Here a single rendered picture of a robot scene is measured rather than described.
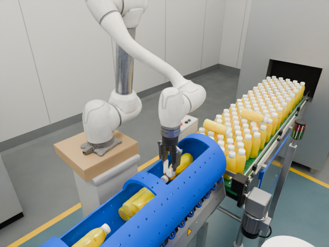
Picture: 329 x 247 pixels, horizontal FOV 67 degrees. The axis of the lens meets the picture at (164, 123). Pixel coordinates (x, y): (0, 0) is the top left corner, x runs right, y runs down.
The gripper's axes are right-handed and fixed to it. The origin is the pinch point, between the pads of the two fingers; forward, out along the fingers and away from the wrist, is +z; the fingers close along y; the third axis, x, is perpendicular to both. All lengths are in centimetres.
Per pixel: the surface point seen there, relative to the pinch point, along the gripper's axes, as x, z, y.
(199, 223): 1.3, 27.0, 18.7
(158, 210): -26.6, -5.9, 15.6
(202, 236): 17, 59, 14
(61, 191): 6, 114, -145
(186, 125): 44.3, 3.2, -20.3
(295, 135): 62, -5, 41
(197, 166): 2.3, -7.2, 14.1
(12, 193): -36, 80, -140
